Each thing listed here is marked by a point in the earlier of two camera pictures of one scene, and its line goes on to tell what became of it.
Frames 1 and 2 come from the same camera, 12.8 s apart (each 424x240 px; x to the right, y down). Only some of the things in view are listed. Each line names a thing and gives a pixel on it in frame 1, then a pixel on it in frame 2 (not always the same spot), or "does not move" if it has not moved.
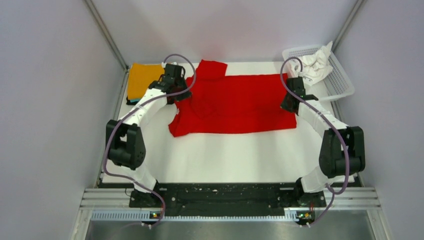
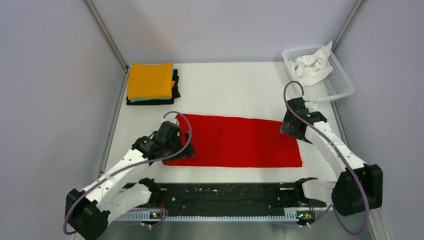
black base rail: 226,200 does not move
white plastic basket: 337,84 does not move
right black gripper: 284,105 -> 286,128
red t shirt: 222,103 -> 227,141
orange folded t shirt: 141,76 does not move
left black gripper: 183,96 -> 178,138
